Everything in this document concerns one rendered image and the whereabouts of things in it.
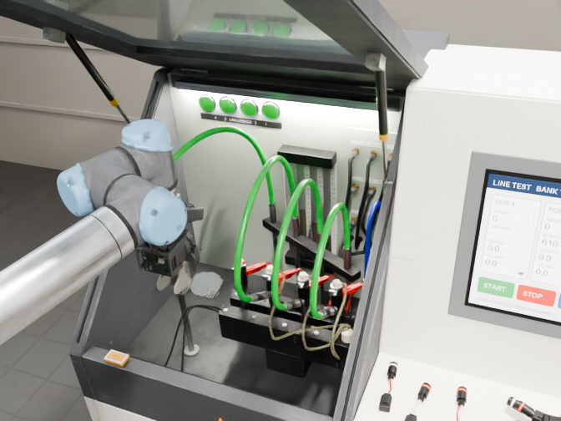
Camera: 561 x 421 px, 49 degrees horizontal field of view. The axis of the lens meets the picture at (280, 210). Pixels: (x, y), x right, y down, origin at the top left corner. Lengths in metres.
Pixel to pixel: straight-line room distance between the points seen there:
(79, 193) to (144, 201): 0.13
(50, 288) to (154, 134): 0.31
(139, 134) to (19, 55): 3.30
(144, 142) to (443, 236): 0.62
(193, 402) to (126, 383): 0.18
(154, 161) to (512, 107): 0.64
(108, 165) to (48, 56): 3.17
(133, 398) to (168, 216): 0.78
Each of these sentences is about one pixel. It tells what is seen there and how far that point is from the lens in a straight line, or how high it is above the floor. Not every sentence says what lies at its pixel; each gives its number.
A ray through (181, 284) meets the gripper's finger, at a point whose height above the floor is 1.27.
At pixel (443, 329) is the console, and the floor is 1.07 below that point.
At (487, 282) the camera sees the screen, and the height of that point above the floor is 1.20.
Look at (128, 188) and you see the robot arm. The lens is 0.89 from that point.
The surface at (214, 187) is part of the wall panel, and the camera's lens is 1.74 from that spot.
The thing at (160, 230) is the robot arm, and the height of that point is 1.53.
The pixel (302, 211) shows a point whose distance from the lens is 1.61.
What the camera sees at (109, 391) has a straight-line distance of 1.60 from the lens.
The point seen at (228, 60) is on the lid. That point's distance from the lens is 1.36.
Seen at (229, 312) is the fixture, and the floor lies 0.98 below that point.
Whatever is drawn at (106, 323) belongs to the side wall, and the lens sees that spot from 1.60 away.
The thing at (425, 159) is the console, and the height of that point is 1.42.
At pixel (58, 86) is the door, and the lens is 4.16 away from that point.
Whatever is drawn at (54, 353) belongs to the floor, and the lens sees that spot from 3.03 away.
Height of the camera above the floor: 2.00
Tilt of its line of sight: 33 degrees down
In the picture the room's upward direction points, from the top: 4 degrees counter-clockwise
